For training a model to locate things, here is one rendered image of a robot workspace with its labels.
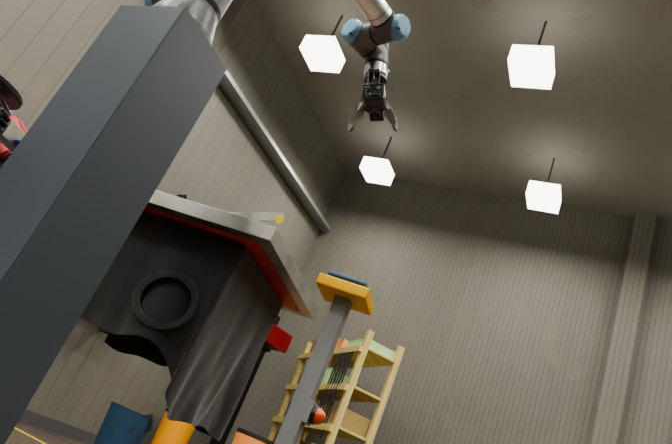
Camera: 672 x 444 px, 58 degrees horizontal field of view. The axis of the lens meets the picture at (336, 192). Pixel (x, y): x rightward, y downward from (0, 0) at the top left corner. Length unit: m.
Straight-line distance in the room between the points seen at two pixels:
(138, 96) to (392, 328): 8.91
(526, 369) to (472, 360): 0.76
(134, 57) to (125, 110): 0.12
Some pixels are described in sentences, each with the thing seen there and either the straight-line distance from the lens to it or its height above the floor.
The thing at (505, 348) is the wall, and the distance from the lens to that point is 9.52.
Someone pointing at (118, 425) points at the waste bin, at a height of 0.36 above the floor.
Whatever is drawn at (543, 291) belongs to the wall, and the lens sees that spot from 9.81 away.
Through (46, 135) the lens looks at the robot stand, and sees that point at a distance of 1.23.
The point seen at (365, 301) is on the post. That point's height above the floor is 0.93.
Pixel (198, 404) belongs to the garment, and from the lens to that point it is 1.64.
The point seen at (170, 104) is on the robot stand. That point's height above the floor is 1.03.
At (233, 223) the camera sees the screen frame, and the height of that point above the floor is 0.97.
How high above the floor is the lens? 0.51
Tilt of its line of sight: 25 degrees up
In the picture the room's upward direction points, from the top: 24 degrees clockwise
